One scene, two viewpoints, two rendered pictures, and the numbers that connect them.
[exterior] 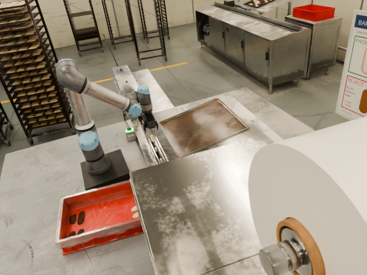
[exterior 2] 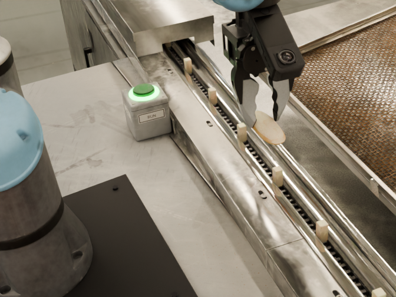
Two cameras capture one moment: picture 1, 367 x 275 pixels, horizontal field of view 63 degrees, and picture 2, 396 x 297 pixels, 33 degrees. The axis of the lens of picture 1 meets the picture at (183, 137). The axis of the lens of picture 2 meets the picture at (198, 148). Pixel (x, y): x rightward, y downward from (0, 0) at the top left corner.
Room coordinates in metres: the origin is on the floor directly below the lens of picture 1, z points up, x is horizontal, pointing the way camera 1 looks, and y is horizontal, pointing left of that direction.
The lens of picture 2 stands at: (0.89, 0.36, 1.48)
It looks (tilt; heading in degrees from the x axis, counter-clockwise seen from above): 34 degrees down; 357
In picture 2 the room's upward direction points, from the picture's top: 6 degrees counter-clockwise
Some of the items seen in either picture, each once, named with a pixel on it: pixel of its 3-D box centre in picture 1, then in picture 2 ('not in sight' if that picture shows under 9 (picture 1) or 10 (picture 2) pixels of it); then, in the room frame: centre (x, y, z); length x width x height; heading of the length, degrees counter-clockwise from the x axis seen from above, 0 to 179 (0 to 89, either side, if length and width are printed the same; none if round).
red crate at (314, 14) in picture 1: (312, 12); not in sight; (4.72, -2.19, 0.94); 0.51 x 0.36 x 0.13; 18
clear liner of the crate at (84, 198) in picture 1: (107, 212); not in sight; (1.15, 0.44, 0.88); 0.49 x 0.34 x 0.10; 101
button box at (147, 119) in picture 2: (131, 136); (149, 118); (1.94, 0.39, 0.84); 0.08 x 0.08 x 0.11; 14
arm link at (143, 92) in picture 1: (143, 95); not in sight; (1.76, 0.21, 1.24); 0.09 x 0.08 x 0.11; 108
